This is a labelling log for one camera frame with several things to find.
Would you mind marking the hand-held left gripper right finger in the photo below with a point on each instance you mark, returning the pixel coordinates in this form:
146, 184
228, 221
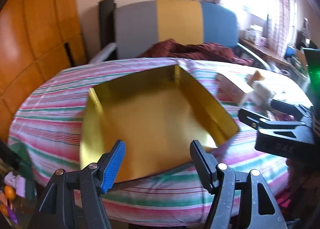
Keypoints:
202, 164

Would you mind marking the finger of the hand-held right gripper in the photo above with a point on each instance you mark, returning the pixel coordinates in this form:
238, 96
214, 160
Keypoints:
250, 117
290, 109

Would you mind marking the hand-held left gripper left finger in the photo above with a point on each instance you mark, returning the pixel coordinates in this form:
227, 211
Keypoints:
112, 169

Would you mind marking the blue round appliance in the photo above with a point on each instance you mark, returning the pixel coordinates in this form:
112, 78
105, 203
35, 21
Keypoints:
291, 50

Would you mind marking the wooden desk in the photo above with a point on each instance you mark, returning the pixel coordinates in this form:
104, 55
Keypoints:
265, 52

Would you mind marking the white and blue carton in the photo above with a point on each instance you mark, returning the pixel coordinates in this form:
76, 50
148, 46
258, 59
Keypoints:
256, 33

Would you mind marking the striped tablecloth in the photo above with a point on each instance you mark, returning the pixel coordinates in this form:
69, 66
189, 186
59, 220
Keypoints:
55, 109

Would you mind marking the maroon jacket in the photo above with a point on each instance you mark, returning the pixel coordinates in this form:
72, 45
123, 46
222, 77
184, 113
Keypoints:
195, 50

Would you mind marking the red cloth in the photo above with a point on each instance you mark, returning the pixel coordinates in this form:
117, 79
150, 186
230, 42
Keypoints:
285, 201

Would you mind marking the colourful clutter pile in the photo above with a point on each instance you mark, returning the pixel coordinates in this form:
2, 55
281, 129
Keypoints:
11, 194

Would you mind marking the grey yellow blue armchair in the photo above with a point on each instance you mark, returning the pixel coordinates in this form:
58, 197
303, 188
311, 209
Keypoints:
177, 21

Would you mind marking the orange wooden wardrobe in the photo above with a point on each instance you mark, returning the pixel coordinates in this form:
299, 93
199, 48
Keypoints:
37, 38

